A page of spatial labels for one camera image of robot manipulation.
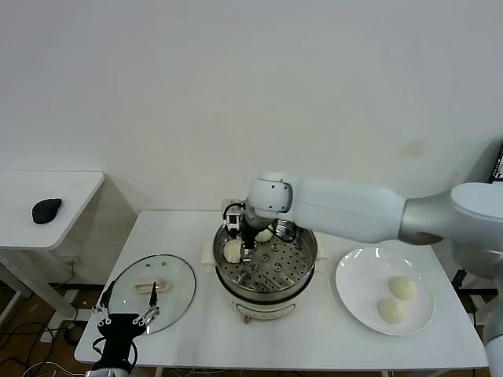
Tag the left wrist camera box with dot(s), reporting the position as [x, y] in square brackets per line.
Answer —
[102, 373]

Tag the white wall socket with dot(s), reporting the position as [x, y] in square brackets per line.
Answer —
[72, 260]

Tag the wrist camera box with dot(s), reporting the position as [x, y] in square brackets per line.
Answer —
[102, 373]
[232, 218]

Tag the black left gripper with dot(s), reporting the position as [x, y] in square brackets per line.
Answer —
[120, 330]

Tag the cream electric cooker base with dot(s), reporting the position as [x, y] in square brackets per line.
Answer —
[267, 306]

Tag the dark laptop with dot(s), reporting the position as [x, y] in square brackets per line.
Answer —
[498, 165]

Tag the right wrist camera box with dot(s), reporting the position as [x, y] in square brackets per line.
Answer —
[232, 218]

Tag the white power strip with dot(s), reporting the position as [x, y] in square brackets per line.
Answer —
[47, 337]

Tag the round glass pot lid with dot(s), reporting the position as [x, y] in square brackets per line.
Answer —
[177, 282]

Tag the round white plate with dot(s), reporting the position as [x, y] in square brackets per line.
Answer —
[361, 290]

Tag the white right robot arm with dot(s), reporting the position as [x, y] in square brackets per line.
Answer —
[346, 212]

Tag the dark round floor object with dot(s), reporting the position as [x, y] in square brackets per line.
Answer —
[72, 337]

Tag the black computer mouse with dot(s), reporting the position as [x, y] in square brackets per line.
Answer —
[45, 211]

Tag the white side table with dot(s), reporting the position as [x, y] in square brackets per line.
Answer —
[78, 196]

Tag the perforated steel steamer basket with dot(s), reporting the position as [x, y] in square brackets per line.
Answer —
[291, 267]

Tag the white steamed baozi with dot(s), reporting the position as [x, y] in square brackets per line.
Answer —
[264, 236]
[391, 310]
[402, 288]
[232, 252]

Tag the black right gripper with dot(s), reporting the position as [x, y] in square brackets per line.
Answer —
[248, 231]

